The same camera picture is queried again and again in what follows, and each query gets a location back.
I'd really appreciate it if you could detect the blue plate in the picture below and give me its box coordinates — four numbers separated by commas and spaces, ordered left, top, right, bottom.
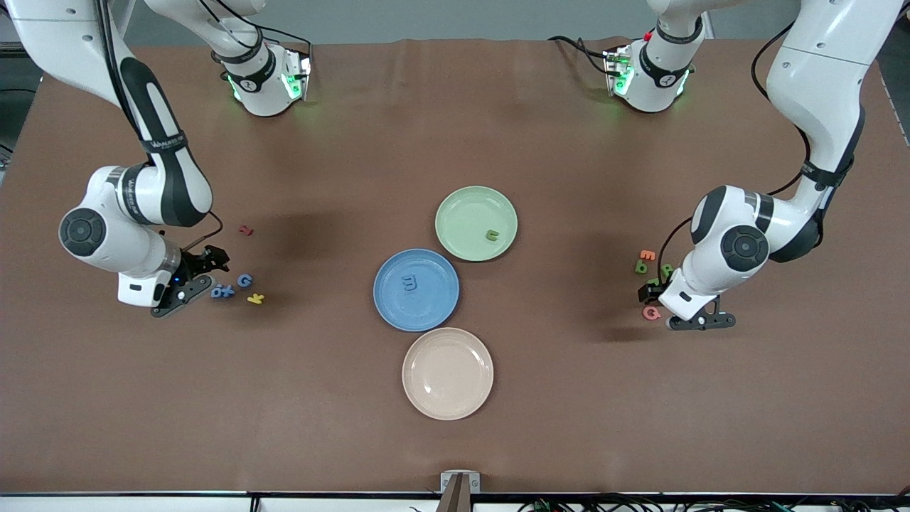
373, 248, 460, 333

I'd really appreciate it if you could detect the black tangled cable bundle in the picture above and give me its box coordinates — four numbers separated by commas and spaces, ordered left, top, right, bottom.
519, 493, 910, 512

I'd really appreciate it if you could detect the beige plate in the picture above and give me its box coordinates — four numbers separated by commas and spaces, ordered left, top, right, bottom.
402, 327, 494, 421

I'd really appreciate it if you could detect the brown tapered post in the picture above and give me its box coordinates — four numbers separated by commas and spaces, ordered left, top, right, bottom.
436, 474, 471, 512

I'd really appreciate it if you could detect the light green plate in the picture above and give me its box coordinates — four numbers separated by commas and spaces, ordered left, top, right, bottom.
435, 186, 518, 262

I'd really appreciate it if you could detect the black base cable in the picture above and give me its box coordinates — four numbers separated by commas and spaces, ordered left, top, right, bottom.
549, 34, 614, 75
199, 0, 314, 58

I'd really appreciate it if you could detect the brown table mat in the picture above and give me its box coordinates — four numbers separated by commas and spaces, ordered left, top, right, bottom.
0, 37, 910, 495

